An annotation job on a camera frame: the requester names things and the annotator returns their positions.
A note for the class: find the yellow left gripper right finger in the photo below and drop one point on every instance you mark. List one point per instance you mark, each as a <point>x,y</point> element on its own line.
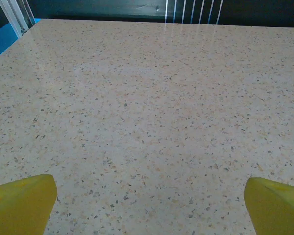
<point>276,210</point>

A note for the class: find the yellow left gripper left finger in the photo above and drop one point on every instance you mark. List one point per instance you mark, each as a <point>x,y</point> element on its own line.
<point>19,208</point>

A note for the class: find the blue table edge trim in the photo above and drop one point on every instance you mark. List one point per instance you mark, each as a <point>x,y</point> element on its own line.
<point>0,41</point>

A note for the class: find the blue circuit print back panel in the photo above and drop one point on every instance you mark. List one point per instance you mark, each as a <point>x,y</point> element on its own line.
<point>100,7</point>

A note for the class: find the aluminium frame post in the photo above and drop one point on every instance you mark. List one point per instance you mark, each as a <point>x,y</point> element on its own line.
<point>14,17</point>

